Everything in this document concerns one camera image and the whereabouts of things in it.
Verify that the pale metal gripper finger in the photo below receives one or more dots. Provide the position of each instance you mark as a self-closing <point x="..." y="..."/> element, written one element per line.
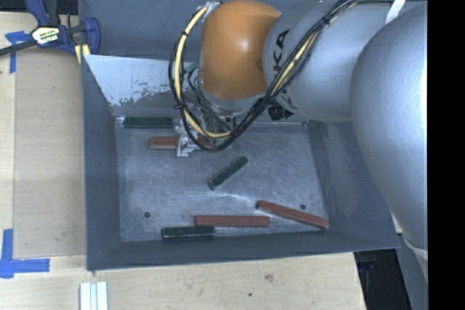
<point x="185" y="150"/>
<point x="182" y="130"/>

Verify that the red-brown block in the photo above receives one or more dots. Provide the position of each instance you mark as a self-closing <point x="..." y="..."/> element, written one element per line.
<point x="163" y="142"/>
<point x="292" y="215"/>
<point x="231" y="221"/>

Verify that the dark green flat block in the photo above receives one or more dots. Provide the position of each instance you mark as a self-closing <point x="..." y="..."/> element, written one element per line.
<point x="148" y="122"/>
<point x="228" y="173"/>
<point x="188" y="232"/>

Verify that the grey metal bin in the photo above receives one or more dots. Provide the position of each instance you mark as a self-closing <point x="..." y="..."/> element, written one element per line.
<point x="101" y="156"/>

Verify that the pale wood flat board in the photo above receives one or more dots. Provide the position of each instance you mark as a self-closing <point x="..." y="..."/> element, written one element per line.
<point x="47" y="156"/>

